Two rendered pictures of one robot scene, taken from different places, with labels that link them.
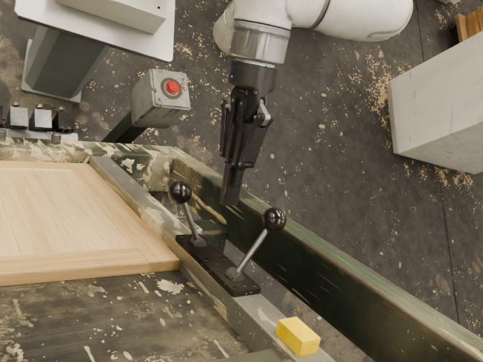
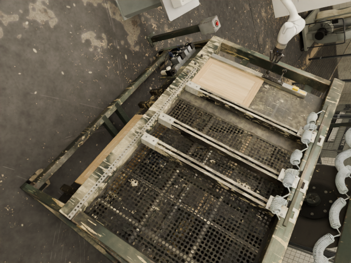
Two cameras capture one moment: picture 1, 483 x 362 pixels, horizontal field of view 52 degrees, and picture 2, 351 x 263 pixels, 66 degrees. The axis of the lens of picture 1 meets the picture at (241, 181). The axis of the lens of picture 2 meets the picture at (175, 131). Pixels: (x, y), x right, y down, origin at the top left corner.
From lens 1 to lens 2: 222 cm
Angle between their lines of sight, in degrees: 45
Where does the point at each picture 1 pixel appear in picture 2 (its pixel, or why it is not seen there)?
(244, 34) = (282, 46)
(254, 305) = (285, 85)
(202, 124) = not seen: outside the picture
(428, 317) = (305, 73)
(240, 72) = (279, 50)
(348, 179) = not seen: outside the picture
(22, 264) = (252, 95)
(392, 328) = (299, 76)
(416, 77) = not seen: outside the picture
